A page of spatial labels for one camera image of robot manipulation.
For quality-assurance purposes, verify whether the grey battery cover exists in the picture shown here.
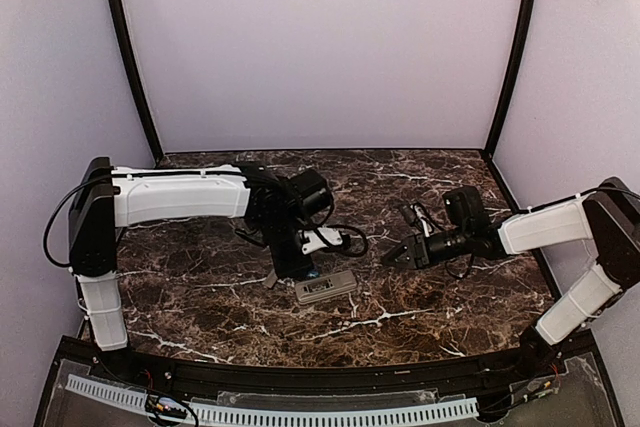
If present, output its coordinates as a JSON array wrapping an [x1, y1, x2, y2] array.
[[264, 269, 278, 289]]

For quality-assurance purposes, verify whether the white remote control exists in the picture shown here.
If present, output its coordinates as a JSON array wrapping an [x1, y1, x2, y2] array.
[[295, 270, 357, 305]]

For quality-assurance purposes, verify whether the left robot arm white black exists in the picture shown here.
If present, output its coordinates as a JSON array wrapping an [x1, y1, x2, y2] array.
[[61, 157, 345, 352]]

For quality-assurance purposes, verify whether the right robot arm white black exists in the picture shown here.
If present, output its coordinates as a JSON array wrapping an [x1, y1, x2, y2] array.
[[382, 177, 639, 350]]

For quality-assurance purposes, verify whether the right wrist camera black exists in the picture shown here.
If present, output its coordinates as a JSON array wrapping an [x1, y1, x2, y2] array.
[[398, 204, 433, 237]]

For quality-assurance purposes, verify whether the black front rail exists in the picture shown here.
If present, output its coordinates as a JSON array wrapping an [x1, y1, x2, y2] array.
[[78, 346, 532, 398]]

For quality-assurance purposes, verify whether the white slotted cable duct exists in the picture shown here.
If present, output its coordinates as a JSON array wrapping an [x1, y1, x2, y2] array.
[[64, 374, 479, 426]]

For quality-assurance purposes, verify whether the black right frame post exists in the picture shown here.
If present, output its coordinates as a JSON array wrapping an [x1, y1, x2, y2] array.
[[484, 0, 535, 157]]

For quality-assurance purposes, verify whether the black frame post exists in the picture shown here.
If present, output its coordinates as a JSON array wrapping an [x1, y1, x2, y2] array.
[[107, 0, 164, 164], [484, 0, 535, 157]]

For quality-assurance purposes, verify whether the black left frame post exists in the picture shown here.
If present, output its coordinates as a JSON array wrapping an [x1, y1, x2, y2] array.
[[107, 0, 164, 164]]

